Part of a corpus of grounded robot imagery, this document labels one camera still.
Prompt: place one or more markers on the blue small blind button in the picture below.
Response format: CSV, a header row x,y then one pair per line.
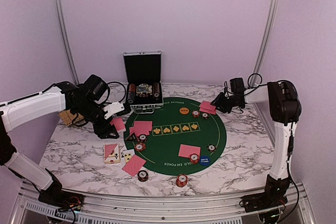
x,y
204,160

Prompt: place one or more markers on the right aluminium frame post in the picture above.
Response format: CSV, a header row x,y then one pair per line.
x,y
272,11

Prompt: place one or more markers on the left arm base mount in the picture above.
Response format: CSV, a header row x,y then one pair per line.
x,y
64,200

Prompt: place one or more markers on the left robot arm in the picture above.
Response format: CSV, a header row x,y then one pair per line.
x,y
17,112

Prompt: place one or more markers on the round green poker mat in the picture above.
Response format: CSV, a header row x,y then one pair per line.
x,y
170,129

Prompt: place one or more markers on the dark 100 chip stack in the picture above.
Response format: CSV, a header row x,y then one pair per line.
x,y
142,176

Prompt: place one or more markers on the aluminium poker chip case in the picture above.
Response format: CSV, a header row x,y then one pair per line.
x,y
144,67

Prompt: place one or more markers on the blue card deck in case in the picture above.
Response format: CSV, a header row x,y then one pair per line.
x,y
144,90

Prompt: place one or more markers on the brown purple chip row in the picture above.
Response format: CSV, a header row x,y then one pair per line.
x,y
131,93

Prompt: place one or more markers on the red-backed card seat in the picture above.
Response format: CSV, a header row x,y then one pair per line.
x,y
206,105
188,150

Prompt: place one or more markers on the card deck box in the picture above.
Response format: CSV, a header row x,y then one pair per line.
x,y
111,154

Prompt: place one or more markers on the red 5 chip stack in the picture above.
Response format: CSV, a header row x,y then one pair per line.
x,y
181,180

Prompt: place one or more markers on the black triangular all-in button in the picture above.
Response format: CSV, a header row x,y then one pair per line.
x,y
132,137

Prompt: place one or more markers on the dark brown chip row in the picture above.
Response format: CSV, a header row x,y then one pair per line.
x,y
156,91

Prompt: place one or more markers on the orange round dealer button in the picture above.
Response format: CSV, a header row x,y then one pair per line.
x,y
184,111

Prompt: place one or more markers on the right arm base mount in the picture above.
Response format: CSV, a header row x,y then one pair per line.
x,y
261,201

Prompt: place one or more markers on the single red-backed playing card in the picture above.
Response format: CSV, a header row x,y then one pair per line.
x,y
134,130

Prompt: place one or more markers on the left aluminium frame post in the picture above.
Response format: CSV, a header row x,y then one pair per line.
x,y
65,40

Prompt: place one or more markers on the dark 100 chips top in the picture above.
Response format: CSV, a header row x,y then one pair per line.
x,y
205,115

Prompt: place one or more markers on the red 5 chips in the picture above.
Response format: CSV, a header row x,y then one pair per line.
x,y
195,113
194,158
140,147

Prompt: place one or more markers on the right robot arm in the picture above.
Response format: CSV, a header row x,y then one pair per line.
x,y
285,109

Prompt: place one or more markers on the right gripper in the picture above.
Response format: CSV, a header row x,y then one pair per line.
x,y
218,103

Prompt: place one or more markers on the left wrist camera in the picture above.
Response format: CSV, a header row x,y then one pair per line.
x,y
112,109

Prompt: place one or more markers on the five of clubs card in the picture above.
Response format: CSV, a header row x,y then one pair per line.
x,y
126,156

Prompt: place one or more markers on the aluminium frame post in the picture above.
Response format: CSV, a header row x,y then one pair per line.
x,y
272,11
65,40

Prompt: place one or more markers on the red-backed card off mat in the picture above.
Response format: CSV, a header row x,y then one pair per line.
x,y
133,166

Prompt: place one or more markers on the red-backed card top seat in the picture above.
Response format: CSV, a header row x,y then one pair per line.
x,y
206,105

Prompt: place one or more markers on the red 5 chips top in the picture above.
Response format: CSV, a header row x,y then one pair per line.
x,y
195,113

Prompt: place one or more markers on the dark 100 chips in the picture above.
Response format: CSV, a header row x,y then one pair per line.
x,y
205,115
142,137
211,148

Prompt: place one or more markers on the red-backed card deck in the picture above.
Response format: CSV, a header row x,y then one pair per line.
x,y
119,125

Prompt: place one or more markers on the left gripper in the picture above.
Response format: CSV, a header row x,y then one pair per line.
x,y
102,130

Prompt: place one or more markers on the woven bamboo tray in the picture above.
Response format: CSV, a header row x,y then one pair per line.
x,y
68,118

